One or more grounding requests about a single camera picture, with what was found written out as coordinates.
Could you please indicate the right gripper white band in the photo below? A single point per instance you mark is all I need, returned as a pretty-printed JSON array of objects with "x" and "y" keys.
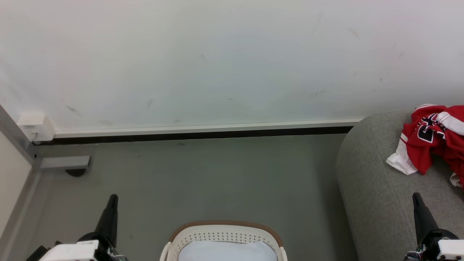
[{"x": 444, "y": 248}]

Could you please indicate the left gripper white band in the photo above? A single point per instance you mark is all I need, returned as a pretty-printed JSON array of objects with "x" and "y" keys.
[{"x": 78, "y": 250}]

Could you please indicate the red white basketball jersey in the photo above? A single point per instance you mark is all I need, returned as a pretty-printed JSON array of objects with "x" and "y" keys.
[{"x": 435, "y": 141}]

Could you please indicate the white laundry basket brown rim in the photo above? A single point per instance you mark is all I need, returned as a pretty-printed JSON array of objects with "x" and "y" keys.
[{"x": 224, "y": 232}]

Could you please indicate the grey fabric sofa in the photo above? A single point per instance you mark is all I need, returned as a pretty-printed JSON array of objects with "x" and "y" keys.
[{"x": 377, "y": 188}]

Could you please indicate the black caster wheel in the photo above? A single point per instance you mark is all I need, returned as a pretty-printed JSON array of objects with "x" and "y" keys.
[{"x": 75, "y": 172}]

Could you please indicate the grey partition foot bar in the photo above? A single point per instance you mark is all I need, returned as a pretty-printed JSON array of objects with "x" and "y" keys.
[{"x": 65, "y": 163}]

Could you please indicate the white black baseboard strip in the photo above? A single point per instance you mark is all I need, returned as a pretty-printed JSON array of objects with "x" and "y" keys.
[{"x": 203, "y": 129}]

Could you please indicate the grey partition frame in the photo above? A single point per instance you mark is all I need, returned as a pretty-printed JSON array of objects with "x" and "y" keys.
[{"x": 14, "y": 152}]

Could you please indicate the white wall box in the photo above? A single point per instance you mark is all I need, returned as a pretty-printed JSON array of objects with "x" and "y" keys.
[{"x": 35, "y": 126}]

